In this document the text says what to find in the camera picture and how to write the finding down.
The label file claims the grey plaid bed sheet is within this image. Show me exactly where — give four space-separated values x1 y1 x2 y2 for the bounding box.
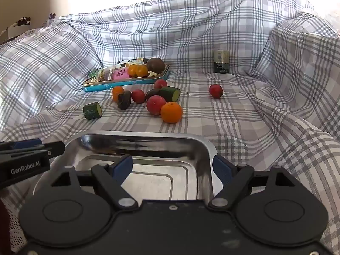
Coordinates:
0 0 340 247

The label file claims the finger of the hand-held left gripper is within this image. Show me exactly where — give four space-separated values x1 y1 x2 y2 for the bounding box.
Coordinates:
0 141 66 160
0 139 43 150

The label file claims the dark green can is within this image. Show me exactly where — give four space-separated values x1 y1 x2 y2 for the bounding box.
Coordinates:
214 50 230 74

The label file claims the large orange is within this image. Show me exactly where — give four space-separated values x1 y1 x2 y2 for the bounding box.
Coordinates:
160 102 183 124

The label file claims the clear snack bag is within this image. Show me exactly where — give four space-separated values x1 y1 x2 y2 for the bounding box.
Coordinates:
97 68 115 81

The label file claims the blue tin tray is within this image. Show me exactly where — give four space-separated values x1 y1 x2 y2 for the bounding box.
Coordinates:
83 58 170 93

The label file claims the white cardboard box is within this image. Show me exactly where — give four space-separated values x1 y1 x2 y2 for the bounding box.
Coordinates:
0 17 32 43

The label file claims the white lace cloth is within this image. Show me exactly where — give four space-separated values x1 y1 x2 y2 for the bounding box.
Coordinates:
7 188 36 250

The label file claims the green cucumber piece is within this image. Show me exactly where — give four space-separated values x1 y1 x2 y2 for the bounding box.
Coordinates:
159 86 181 103
82 102 102 119

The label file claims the stainless steel tray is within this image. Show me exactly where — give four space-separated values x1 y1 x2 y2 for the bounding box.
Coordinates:
33 131 217 205

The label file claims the large pink-red fruit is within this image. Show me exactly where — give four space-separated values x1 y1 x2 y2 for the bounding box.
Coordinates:
147 95 167 115

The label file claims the dark wrinkled fruit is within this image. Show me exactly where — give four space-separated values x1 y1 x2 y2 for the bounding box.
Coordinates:
117 90 132 110
145 88 161 101

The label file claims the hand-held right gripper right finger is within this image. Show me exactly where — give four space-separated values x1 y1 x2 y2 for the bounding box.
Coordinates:
208 154 291 210

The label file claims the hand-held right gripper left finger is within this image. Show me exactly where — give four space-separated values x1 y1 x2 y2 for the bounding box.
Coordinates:
50 154 139 209

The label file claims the brown round fruit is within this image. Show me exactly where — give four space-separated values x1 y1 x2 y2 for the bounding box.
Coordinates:
146 58 166 73

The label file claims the pink snack packet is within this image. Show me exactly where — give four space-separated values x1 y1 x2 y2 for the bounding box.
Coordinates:
113 68 130 81

